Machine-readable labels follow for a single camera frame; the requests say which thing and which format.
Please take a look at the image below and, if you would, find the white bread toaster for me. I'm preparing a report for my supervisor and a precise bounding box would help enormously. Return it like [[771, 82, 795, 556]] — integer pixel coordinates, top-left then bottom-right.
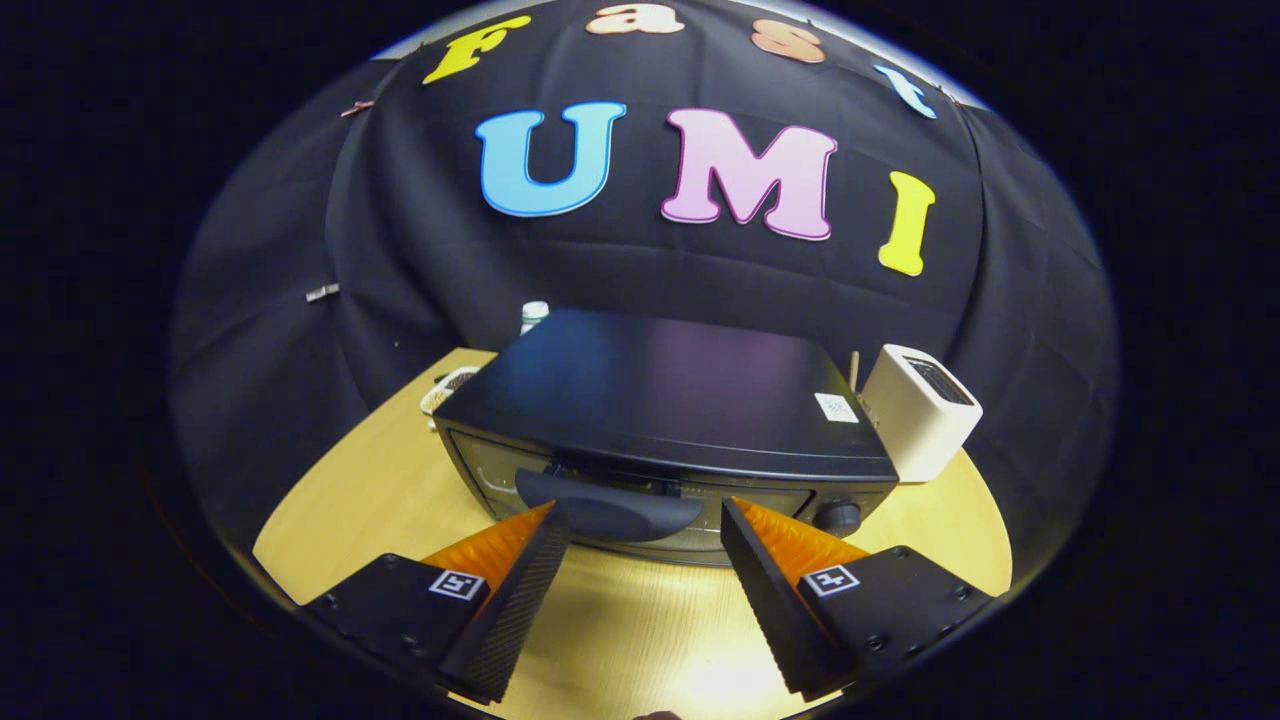
[[858, 344, 984, 484]]

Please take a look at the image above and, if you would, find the black backdrop cloth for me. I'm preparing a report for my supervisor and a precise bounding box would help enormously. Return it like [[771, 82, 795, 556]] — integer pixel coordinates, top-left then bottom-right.
[[168, 0, 1119, 601]]

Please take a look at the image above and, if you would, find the small woven basket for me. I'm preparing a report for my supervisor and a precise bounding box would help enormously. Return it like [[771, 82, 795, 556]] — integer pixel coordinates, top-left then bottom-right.
[[420, 364, 485, 416]]

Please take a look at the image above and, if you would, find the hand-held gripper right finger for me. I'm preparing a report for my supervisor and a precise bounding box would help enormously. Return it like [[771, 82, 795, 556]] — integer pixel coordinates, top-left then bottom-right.
[[720, 498, 993, 699]]

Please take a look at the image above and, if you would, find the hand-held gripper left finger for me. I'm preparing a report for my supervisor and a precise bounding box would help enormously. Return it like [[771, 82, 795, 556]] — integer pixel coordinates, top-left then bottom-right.
[[303, 502, 571, 704]]

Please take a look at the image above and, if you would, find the black toaster oven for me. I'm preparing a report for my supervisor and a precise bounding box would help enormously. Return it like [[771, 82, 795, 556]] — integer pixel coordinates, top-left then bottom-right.
[[432, 308, 899, 568]]

